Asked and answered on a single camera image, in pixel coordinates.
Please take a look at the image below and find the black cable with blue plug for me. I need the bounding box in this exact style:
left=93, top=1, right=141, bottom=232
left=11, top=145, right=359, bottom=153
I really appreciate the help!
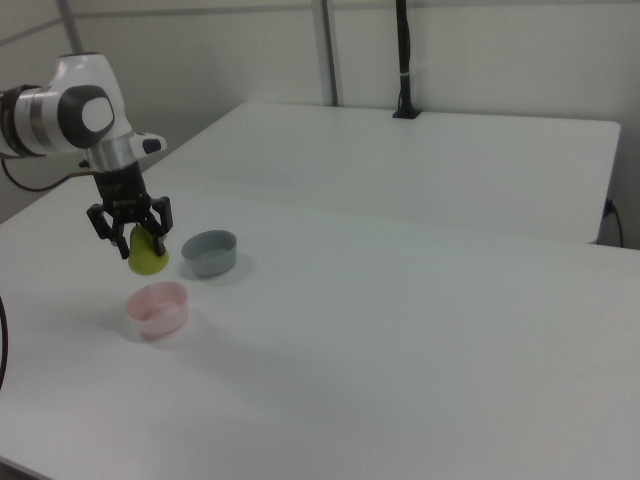
left=602, top=197, right=626, bottom=248

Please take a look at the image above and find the pink plastic bowl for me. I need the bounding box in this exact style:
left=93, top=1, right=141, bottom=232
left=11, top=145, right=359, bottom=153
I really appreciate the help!
left=125, top=280, right=191, bottom=338

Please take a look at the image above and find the green pear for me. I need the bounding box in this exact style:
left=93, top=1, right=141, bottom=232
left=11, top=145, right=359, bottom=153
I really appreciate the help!
left=128, top=224, right=171, bottom=277

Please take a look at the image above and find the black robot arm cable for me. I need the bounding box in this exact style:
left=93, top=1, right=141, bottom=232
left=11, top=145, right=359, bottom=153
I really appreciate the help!
left=0, top=155, right=99, bottom=192

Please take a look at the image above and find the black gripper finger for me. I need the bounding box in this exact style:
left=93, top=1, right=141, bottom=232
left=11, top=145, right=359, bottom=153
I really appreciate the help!
left=139, top=195, right=175, bottom=258
left=85, top=203, right=130, bottom=262

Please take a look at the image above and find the grey wall frame post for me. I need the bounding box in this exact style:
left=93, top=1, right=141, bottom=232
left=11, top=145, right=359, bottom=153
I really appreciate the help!
left=54, top=0, right=85, bottom=55
left=311, top=0, right=346, bottom=108

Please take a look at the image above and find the black clamped camera pole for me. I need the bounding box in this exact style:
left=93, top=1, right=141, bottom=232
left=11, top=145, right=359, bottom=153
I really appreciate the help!
left=391, top=0, right=424, bottom=121

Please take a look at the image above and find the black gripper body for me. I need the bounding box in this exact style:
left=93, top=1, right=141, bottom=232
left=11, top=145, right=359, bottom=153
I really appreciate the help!
left=93, top=164, right=151, bottom=227

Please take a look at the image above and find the thick black cable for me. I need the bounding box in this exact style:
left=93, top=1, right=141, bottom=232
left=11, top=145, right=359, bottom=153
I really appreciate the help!
left=0, top=294, right=11, bottom=392

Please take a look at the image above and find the grey plastic bowl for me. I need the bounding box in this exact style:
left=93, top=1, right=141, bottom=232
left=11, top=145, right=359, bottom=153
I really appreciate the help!
left=180, top=229, right=238, bottom=279

